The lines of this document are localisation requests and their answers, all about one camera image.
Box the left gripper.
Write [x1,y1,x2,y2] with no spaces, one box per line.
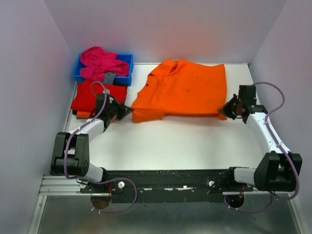
[106,96,134,119]

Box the orange t-shirt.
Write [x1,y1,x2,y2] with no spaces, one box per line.
[72,110,96,119]
[132,60,227,123]

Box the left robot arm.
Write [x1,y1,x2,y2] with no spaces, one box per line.
[51,93,133,193]

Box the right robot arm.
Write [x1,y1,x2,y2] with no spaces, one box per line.
[219,84,302,194]

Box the grey garment in bin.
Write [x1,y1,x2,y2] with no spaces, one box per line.
[102,72,117,85]

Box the folded red t-shirt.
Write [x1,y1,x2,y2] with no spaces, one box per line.
[71,80,127,112]

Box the folded orange t-shirt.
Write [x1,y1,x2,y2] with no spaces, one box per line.
[72,110,96,119]

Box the blue plastic bin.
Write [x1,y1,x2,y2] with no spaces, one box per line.
[72,53,134,87]

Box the pink t-shirt in bin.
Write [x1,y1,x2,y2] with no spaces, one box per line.
[79,46,130,81]

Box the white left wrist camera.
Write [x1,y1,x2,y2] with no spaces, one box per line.
[102,89,114,101]

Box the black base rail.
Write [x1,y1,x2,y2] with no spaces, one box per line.
[80,169,253,203]

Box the aluminium extrusion frame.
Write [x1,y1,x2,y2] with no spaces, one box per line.
[26,175,87,234]

